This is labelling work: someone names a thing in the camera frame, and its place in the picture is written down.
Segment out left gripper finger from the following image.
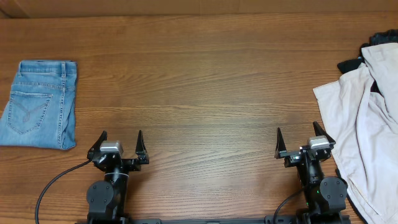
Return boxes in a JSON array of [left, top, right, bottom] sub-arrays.
[[136, 130, 147, 155], [88, 131, 108, 153]]

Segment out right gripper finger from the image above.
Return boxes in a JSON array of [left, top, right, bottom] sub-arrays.
[[275, 128, 287, 153], [313, 121, 335, 144]]

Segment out beige cotton shorts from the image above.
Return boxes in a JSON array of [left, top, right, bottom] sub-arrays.
[[313, 43, 397, 223]]

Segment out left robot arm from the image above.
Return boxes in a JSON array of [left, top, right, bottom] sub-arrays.
[[86, 131, 149, 223]]

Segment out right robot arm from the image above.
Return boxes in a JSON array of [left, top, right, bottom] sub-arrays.
[[271, 121, 351, 223]]

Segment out folded blue denim jeans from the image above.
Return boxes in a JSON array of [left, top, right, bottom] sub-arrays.
[[1, 60, 78, 150]]

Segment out black patterned garment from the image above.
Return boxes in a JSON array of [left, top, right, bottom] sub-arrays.
[[337, 29, 397, 74]]

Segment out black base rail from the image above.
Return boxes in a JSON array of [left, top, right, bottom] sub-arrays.
[[76, 214, 352, 224]]

